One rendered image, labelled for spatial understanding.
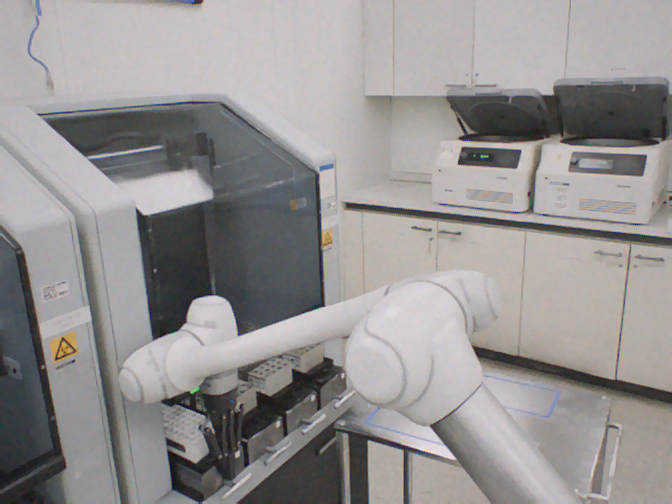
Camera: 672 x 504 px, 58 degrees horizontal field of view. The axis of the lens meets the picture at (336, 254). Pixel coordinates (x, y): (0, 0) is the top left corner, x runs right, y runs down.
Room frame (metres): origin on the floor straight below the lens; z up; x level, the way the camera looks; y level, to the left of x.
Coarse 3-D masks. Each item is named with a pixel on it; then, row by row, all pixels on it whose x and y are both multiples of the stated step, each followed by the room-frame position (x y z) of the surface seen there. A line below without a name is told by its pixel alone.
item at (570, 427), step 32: (512, 384) 1.51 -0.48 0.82; (544, 384) 1.51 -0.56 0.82; (352, 416) 1.38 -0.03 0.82; (384, 416) 1.37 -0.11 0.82; (512, 416) 1.36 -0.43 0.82; (544, 416) 1.35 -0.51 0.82; (576, 416) 1.34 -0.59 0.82; (608, 416) 1.36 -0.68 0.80; (416, 448) 1.24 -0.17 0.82; (544, 448) 1.22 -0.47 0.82; (576, 448) 1.21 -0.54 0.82; (576, 480) 1.10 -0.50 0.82; (608, 480) 1.15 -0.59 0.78
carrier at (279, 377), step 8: (280, 368) 1.55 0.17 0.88; (288, 368) 1.56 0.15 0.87; (264, 376) 1.50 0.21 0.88; (272, 376) 1.50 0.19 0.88; (280, 376) 1.53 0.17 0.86; (288, 376) 1.56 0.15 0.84; (264, 384) 1.48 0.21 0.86; (272, 384) 1.50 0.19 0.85; (280, 384) 1.53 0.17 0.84; (264, 392) 1.49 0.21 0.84; (272, 392) 1.50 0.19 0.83
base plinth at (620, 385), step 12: (480, 348) 3.30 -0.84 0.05; (504, 360) 3.22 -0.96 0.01; (516, 360) 3.18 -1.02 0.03; (528, 360) 3.14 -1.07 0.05; (552, 372) 3.06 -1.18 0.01; (564, 372) 3.02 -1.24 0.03; (576, 372) 2.99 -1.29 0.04; (600, 384) 2.91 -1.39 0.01; (612, 384) 2.88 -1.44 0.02; (624, 384) 2.85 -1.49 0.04; (636, 384) 2.82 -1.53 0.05; (648, 396) 2.78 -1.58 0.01; (660, 396) 2.75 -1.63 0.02
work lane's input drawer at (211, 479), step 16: (240, 448) 1.28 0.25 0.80; (176, 464) 1.23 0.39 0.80; (192, 464) 1.21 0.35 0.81; (208, 464) 1.21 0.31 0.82; (240, 464) 1.28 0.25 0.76; (176, 480) 1.23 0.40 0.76; (192, 480) 1.20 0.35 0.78; (208, 480) 1.19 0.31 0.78; (224, 480) 1.23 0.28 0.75; (208, 496) 1.19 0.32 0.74; (224, 496) 1.17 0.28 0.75
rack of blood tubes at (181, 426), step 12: (168, 408) 1.38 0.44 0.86; (180, 408) 1.38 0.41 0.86; (168, 420) 1.32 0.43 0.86; (180, 420) 1.32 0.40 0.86; (192, 420) 1.32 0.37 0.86; (204, 420) 1.32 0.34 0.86; (168, 432) 1.27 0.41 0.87; (180, 432) 1.27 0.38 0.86; (192, 432) 1.27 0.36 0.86; (168, 444) 1.30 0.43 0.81; (180, 444) 1.30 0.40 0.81; (192, 444) 1.22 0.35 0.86; (204, 444) 1.24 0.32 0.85; (192, 456) 1.22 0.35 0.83
